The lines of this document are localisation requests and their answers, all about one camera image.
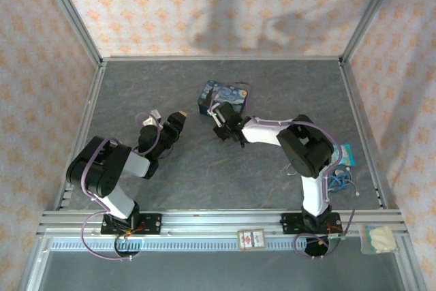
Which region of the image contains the light blue packet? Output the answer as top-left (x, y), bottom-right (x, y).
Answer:
top-left (332, 143), bottom-right (356, 168)

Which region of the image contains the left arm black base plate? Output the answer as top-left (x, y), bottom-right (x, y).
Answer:
top-left (101, 213), bottom-right (163, 236)

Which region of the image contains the long aluminium mounting rail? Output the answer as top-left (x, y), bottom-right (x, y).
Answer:
top-left (37, 209), bottom-right (408, 237)

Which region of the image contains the thin white cord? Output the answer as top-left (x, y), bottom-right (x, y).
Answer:
top-left (335, 166), bottom-right (360, 197)

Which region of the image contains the plastic bag with white pieces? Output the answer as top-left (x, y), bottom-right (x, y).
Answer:
top-left (359, 224), bottom-right (398, 254)

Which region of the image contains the framed card with red print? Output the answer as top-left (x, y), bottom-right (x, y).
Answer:
top-left (237, 228), bottom-right (266, 250)

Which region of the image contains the starry night print box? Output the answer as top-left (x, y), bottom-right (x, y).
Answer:
top-left (197, 80), bottom-right (249, 117)

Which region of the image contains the coiled blue cable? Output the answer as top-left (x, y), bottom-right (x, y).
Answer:
top-left (326, 170), bottom-right (354, 192)

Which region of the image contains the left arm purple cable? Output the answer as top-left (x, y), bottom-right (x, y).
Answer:
top-left (80, 112), bottom-right (163, 261)

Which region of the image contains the slotted grey cable duct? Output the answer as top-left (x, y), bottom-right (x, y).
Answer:
top-left (49, 238), bottom-right (364, 251)

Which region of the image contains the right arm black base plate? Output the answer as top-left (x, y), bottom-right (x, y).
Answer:
top-left (279, 212), bottom-right (342, 236)

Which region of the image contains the aluminium frame post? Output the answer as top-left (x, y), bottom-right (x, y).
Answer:
top-left (37, 0), bottom-right (104, 64)
top-left (339, 0), bottom-right (405, 63)

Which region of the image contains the aluminium table edge rail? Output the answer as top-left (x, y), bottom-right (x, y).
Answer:
top-left (53, 64), bottom-right (107, 211)
top-left (101, 55), bottom-right (343, 63)
top-left (338, 61), bottom-right (388, 211)

